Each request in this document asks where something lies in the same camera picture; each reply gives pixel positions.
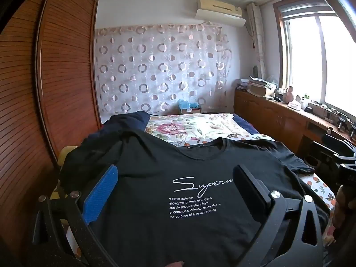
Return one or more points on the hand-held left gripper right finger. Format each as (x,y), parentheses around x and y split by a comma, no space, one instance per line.
(250,183)

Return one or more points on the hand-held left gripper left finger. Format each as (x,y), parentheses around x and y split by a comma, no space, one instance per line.
(100,194)

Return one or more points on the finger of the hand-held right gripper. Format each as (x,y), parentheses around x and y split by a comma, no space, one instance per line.
(338,141)
(325,154)

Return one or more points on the black printed t-shirt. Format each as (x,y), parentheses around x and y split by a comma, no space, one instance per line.
(167,158)

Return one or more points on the orange fruit print bedsheet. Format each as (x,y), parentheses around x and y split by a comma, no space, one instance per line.
(319,189)

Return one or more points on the yellow round object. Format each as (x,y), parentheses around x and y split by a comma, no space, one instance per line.
(66,153)

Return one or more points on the navy blue blanket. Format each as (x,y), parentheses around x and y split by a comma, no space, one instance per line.
(246,125)

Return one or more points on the brown wooden sideboard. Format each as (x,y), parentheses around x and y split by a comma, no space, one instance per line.
(278,116)

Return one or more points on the pink figurine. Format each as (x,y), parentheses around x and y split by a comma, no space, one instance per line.
(289,94)

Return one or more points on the navy blue garment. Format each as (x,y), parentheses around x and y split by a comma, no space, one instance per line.
(125,122)

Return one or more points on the floral quilt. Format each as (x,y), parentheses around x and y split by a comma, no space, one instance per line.
(194,128)

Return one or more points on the window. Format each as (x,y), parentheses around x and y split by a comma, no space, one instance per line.
(317,58)

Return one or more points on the stack of papers and boxes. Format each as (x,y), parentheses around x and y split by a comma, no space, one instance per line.
(258,84)

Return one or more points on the blue plastic bag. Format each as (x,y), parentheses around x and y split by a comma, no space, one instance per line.
(187,105)

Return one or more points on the brown slatted wooden wardrobe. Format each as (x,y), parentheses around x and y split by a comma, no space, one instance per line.
(55,83)

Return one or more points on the bundled pale window curtain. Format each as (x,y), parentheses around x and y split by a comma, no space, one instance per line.
(257,39)

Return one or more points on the sheer circle pattern curtain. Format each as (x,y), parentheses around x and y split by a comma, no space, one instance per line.
(164,69)

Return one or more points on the beige wall air conditioner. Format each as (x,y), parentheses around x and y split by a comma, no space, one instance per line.
(219,9)

